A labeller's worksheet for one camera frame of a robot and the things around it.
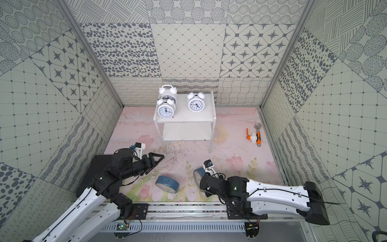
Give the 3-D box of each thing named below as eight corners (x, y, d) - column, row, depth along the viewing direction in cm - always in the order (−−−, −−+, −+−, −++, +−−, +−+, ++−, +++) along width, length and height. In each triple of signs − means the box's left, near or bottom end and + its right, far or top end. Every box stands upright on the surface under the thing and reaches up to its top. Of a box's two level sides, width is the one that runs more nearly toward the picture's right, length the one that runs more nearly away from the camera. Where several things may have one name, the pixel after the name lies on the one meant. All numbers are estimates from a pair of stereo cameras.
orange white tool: (246, 141, 103) (247, 139, 100) (246, 130, 109) (247, 128, 106) (255, 143, 102) (257, 141, 99) (255, 132, 108) (256, 129, 105)
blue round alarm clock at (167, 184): (159, 188, 83) (154, 181, 74) (163, 180, 86) (158, 173, 77) (176, 195, 81) (174, 189, 72) (180, 187, 84) (178, 180, 74)
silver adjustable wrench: (253, 145, 101) (254, 143, 99) (254, 124, 113) (255, 122, 111) (260, 147, 100) (261, 145, 98) (260, 125, 112) (261, 123, 110)
